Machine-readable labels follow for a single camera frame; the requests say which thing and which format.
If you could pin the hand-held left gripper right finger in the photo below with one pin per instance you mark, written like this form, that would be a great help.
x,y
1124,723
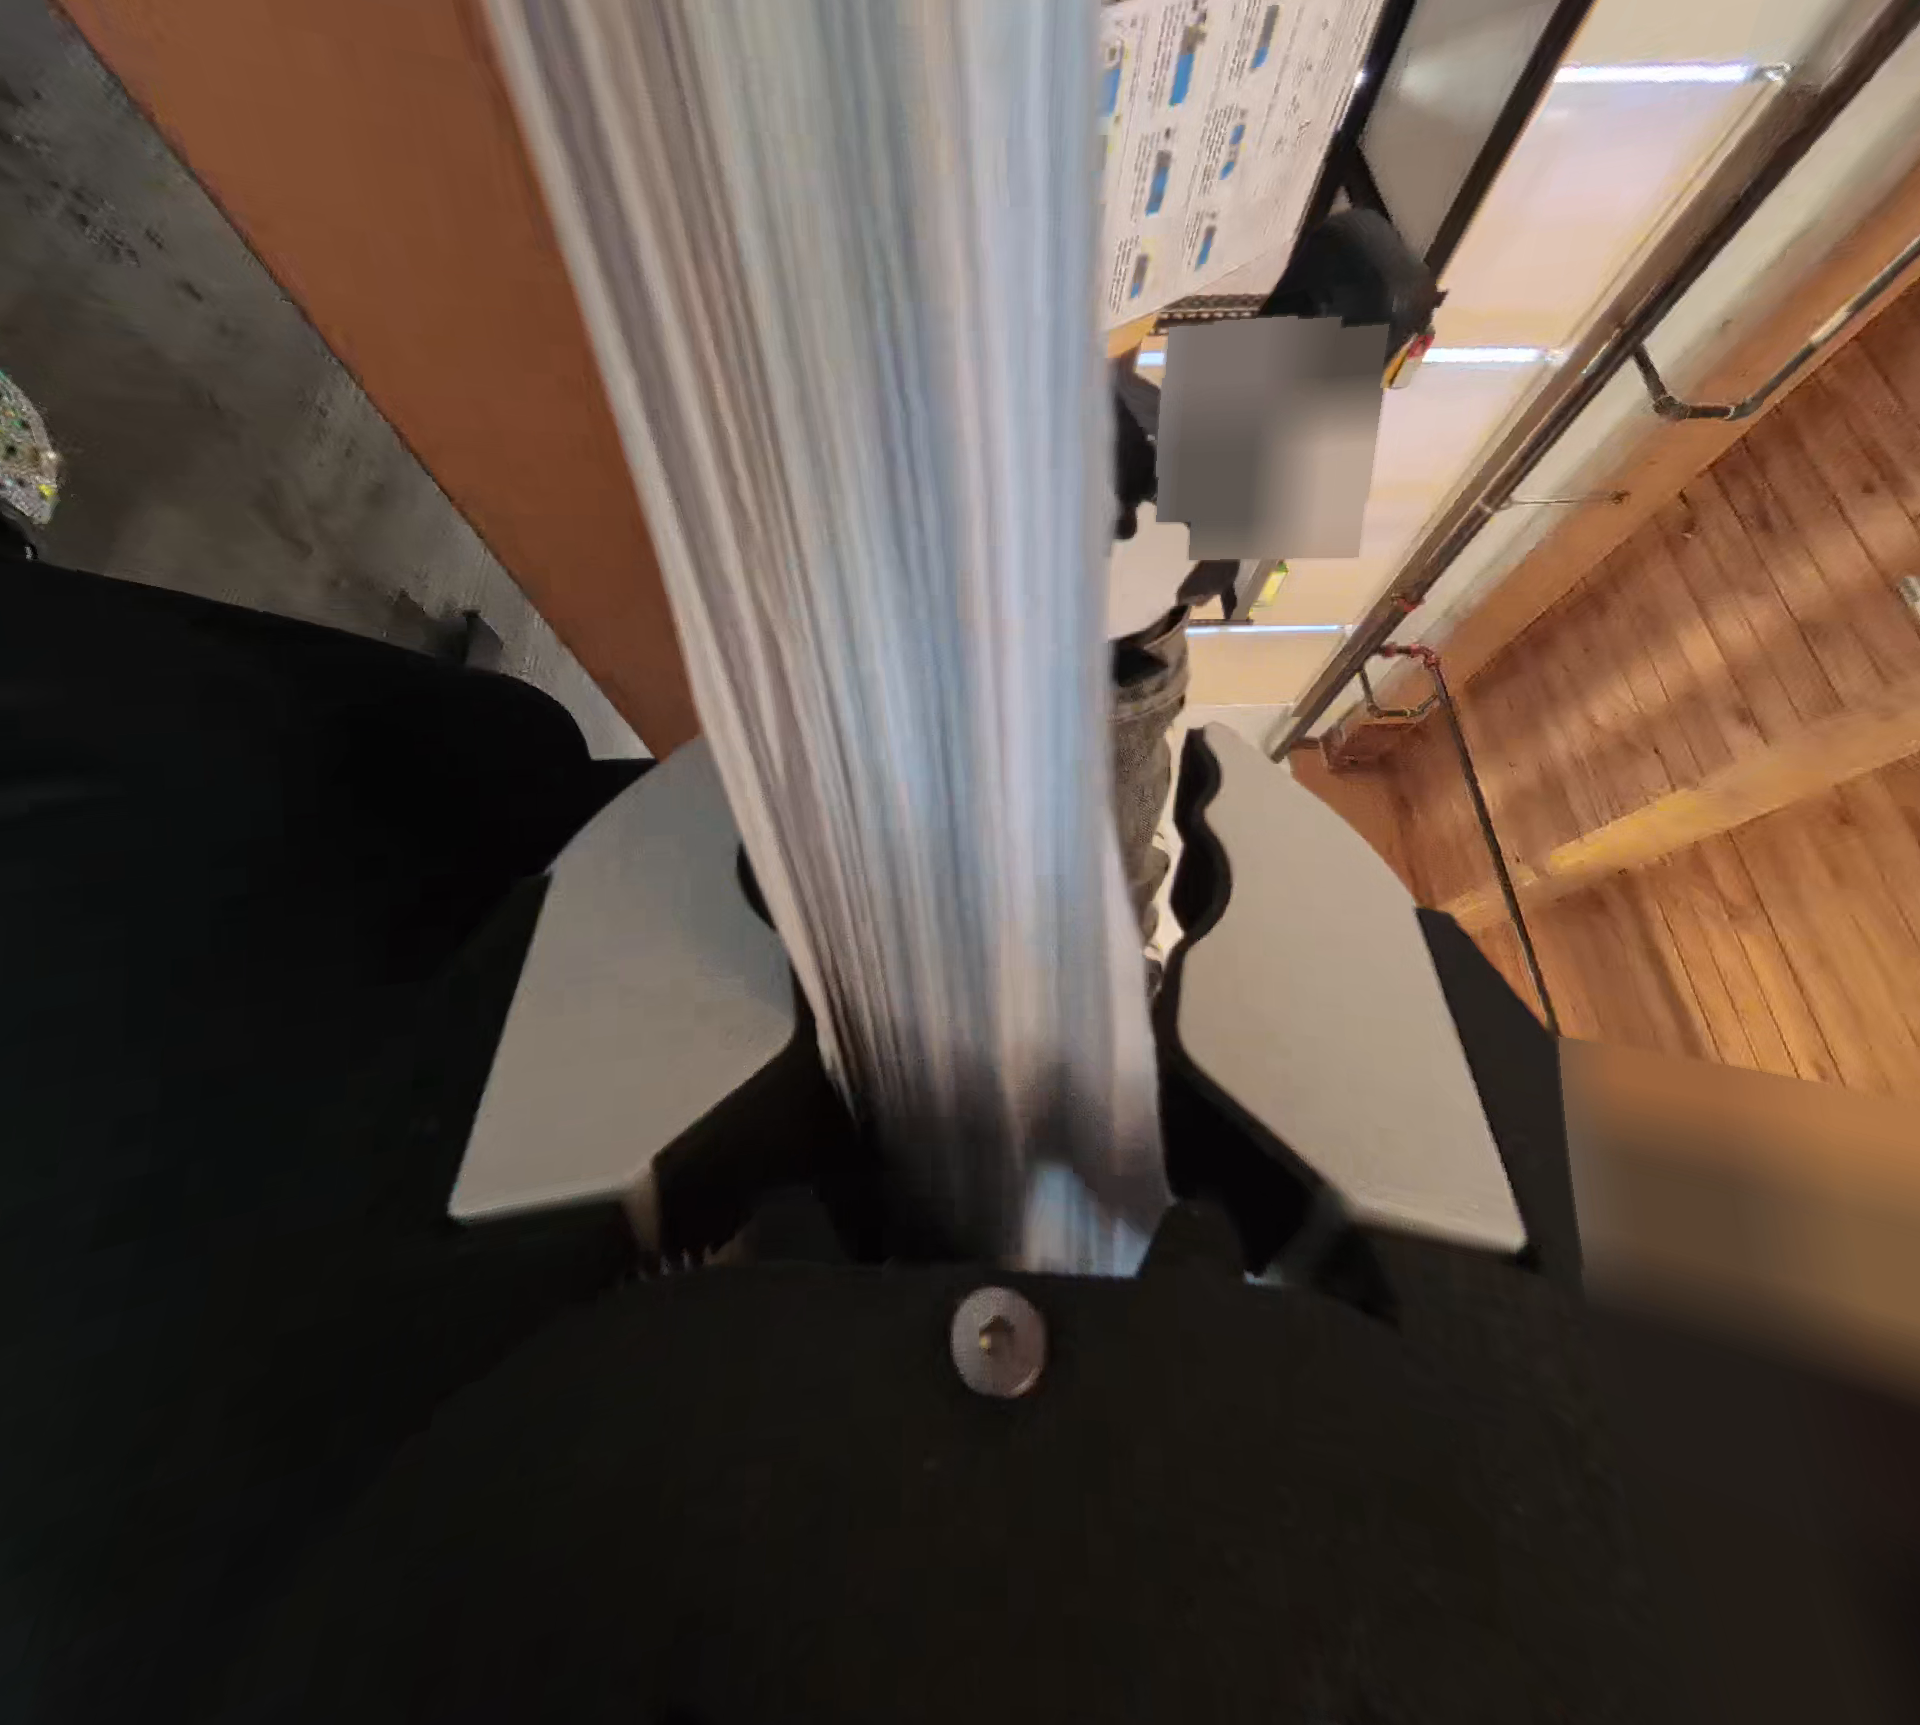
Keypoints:
x,y
1335,1005

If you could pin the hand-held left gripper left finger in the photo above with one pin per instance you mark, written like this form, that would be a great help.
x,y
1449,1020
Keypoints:
x,y
631,1005

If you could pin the stack of white paper sheets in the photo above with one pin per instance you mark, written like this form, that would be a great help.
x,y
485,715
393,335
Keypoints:
x,y
841,481

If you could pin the black round object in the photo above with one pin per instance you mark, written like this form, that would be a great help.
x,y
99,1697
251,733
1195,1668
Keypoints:
x,y
1358,262

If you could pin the ceiling light panel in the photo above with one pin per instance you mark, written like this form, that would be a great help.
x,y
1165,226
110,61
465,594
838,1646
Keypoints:
x,y
1484,357
1650,74

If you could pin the printed instruction sheet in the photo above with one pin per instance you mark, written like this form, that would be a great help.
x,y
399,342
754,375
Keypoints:
x,y
1245,105

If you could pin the wooden table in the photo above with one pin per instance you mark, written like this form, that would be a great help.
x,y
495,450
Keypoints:
x,y
331,181

